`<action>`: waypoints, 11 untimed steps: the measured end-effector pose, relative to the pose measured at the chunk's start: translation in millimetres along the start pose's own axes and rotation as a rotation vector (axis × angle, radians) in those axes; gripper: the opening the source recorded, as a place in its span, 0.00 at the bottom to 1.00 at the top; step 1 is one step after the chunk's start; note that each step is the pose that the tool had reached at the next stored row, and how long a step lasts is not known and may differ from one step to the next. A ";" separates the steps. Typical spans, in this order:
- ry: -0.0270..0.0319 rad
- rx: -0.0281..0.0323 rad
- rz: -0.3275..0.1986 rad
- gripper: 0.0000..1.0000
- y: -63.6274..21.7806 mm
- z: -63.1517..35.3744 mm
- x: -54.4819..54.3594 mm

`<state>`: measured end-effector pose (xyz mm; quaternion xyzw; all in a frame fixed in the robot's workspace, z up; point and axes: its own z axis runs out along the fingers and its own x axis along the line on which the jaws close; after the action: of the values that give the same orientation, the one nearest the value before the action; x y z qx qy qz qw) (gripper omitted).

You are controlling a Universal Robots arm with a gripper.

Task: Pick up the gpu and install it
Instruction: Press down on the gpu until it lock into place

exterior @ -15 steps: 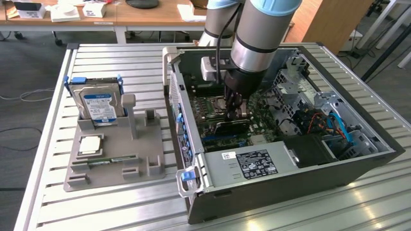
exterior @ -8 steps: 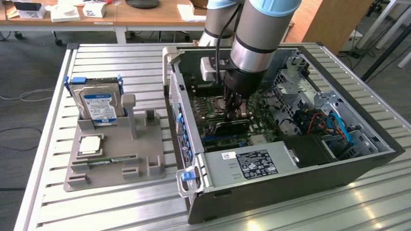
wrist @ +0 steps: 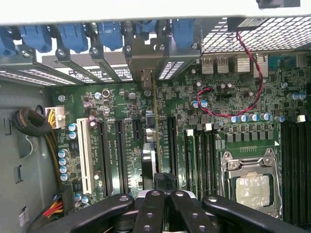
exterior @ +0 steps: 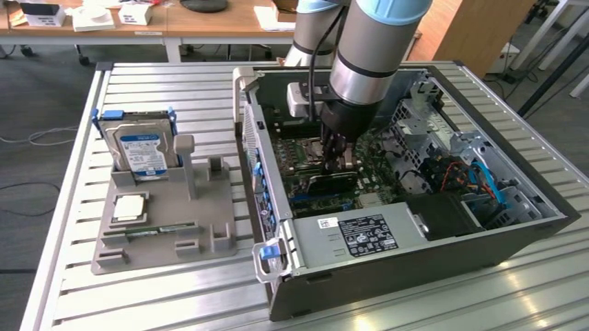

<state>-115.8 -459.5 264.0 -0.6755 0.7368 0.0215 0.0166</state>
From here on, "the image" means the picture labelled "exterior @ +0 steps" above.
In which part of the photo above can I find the small white printed box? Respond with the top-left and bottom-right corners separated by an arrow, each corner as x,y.
118,3 -> 156,26

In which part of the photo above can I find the white round object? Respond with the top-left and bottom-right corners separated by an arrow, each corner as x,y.
71,4 -> 117,33

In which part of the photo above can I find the grey power supply unit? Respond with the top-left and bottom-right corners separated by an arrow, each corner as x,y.
292,203 -> 431,270

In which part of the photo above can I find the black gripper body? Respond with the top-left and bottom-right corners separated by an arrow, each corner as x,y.
320,99 -> 381,142

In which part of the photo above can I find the blue expansion slot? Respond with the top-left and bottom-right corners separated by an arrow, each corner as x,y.
289,193 -> 336,204

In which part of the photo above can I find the black graphics card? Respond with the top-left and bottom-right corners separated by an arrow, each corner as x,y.
305,172 -> 360,197

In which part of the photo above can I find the white floor cable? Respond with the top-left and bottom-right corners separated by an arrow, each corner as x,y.
0,125 -> 81,146

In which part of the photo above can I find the silver drive cage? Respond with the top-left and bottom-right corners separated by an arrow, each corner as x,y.
389,99 -> 467,194

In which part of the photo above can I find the silver disk bay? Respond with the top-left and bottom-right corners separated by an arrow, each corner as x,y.
460,185 -> 555,231

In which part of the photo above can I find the white paper stack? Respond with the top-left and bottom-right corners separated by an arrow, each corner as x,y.
254,6 -> 297,33

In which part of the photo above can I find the black floor cable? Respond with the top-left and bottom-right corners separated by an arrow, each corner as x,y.
0,181 -> 62,194

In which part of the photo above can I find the green motherboard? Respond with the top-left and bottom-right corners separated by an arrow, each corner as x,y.
272,119 -> 411,219

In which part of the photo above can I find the white table frame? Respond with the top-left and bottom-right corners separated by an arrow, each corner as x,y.
508,0 -> 589,99

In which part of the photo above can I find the black RAM slot row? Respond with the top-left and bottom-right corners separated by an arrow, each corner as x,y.
274,119 -> 324,139

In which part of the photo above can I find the grey parts rack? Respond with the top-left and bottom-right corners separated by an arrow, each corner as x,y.
91,134 -> 240,276

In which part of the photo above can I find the CPU socket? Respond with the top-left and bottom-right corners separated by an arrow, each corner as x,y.
298,137 -> 326,165

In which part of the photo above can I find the wooden desk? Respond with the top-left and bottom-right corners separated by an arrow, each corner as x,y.
0,0 -> 423,66

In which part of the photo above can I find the silver CPU chip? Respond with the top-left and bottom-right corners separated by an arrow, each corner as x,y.
113,194 -> 152,223

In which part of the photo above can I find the white box with black item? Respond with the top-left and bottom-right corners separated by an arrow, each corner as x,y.
21,2 -> 67,28

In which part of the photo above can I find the black open PC case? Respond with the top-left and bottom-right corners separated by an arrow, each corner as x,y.
233,64 -> 582,323

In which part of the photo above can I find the red and black wire bundle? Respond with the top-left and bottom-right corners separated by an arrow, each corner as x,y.
423,156 -> 491,194

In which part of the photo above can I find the blue wire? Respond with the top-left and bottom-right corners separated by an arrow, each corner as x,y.
472,159 -> 516,210

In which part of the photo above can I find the hard disk with blue caddy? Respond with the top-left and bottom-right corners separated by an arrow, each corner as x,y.
91,107 -> 182,181

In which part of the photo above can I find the wooden cabinet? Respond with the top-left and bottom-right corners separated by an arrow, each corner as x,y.
404,0 -> 539,79

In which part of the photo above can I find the white device on floor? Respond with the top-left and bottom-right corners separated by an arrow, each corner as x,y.
487,41 -> 525,76

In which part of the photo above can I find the black slanted pole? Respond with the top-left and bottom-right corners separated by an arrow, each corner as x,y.
516,43 -> 589,118

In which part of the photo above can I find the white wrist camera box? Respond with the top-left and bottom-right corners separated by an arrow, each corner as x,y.
286,82 -> 330,119

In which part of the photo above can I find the black round item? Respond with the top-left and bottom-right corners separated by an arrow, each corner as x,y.
180,0 -> 230,13

